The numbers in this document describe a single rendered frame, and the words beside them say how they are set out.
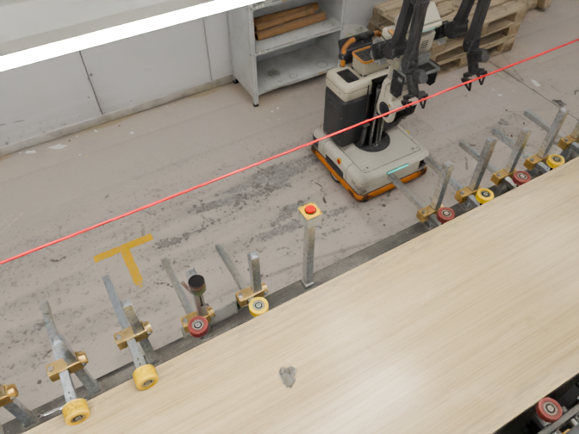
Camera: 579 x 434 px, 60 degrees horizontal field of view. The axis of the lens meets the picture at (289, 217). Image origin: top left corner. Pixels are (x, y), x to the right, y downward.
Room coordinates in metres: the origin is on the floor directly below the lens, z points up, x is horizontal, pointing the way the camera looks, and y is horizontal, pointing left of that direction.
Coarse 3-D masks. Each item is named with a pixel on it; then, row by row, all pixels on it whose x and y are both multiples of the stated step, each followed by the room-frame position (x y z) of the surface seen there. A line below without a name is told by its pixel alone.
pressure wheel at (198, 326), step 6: (192, 318) 1.00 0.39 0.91; (198, 318) 1.00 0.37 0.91; (204, 318) 1.00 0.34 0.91; (192, 324) 0.98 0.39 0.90; (198, 324) 0.97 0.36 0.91; (204, 324) 0.98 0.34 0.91; (192, 330) 0.95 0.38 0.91; (198, 330) 0.95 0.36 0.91; (204, 330) 0.95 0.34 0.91; (198, 336) 0.94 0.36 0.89
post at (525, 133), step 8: (528, 128) 1.91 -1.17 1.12; (520, 136) 1.91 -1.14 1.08; (528, 136) 1.90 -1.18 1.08; (520, 144) 1.89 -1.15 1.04; (512, 152) 1.91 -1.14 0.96; (520, 152) 1.90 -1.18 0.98; (512, 160) 1.90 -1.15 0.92; (504, 168) 1.92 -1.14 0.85; (512, 168) 1.89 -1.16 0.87; (504, 184) 1.89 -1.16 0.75
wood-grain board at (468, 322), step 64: (512, 192) 1.69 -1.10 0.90; (576, 192) 1.69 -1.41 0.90; (384, 256) 1.31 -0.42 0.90; (448, 256) 1.31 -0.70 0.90; (512, 256) 1.31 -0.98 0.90; (576, 256) 1.30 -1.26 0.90; (256, 320) 0.99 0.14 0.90; (320, 320) 0.99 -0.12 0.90; (384, 320) 0.99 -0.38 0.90; (448, 320) 0.99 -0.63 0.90; (512, 320) 0.99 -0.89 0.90; (576, 320) 0.99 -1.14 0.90; (128, 384) 0.74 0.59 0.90; (192, 384) 0.73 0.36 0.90; (256, 384) 0.73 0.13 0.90; (320, 384) 0.73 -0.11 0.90; (384, 384) 0.73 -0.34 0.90; (448, 384) 0.73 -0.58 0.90; (512, 384) 0.73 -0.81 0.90
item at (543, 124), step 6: (528, 114) 2.37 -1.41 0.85; (534, 114) 2.37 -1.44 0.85; (534, 120) 2.33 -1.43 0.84; (540, 120) 2.31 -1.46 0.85; (540, 126) 2.29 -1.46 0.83; (546, 126) 2.26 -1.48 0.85; (558, 132) 2.20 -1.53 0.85; (558, 138) 2.18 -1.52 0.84; (576, 144) 2.10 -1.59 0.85; (576, 150) 2.07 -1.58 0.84
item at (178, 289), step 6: (162, 258) 1.33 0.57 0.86; (162, 264) 1.31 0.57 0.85; (168, 264) 1.30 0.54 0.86; (168, 270) 1.27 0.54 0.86; (168, 276) 1.24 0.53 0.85; (174, 276) 1.24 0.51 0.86; (174, 282) 1.20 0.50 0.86; (174, 288) 1.18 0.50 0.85; (180, 288) 1.17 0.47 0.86; (180, 294) 1.14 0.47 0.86; (180, 300) 1.12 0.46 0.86; (186, 300) 1.12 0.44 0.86; (186, 306) 1.09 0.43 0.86; (186, 312) 1.06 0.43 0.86; (204, 336) 0.96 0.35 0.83
